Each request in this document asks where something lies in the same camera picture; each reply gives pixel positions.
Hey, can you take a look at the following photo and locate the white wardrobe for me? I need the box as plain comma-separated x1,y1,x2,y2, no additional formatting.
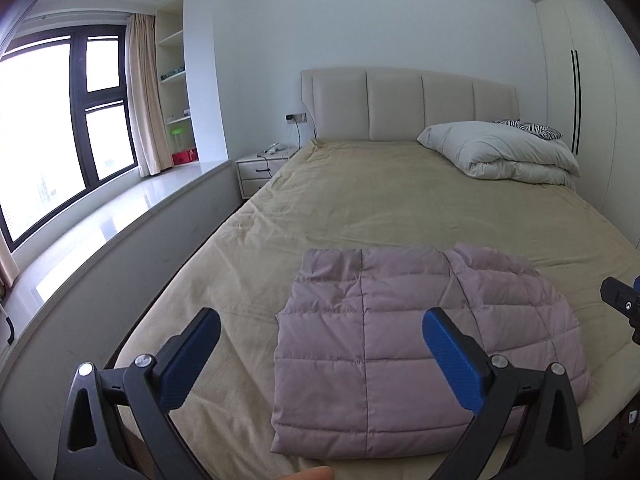
534,0,640,251

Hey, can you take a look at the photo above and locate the zebra print pillow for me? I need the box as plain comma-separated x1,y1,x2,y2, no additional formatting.
490,119,563,141

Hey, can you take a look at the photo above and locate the white nightstand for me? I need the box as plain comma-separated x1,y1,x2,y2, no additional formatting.
235,146,302,202

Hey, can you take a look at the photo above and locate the purple padded hooded jacket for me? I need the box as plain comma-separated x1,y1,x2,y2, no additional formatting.
270,242,592,460

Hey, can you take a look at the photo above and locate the white wall shelf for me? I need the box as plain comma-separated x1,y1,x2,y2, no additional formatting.
155,0,199,167

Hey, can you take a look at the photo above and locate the white window sill platform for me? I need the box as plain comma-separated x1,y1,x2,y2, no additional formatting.
0,160,246,480

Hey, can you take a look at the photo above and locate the black charging cable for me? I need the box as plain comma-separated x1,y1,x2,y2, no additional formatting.
257,120,305,175

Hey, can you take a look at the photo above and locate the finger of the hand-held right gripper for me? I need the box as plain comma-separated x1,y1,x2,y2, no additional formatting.
600,276,640,345

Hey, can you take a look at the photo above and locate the black framed window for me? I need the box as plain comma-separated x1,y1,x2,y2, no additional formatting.
0,25,139,255

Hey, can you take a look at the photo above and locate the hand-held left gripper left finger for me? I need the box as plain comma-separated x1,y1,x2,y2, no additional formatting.
52,307,222,480

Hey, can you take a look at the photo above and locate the cream padded headboard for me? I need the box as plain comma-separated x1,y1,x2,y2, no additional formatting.
300,67,521,143

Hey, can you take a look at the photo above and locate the folded white duvet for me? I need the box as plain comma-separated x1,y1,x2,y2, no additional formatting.
416,121,582,191

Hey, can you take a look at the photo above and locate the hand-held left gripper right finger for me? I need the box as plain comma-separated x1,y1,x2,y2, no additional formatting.
421,307,586,480

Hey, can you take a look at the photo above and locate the beige curtain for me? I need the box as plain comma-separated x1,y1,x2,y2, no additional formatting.
125,12,174,179

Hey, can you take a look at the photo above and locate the black wardrobe handle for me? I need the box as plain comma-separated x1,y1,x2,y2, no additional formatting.
569,49,582,154

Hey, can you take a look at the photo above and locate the bed with beige sheet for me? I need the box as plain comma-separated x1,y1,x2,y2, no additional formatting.
112,139,640,480

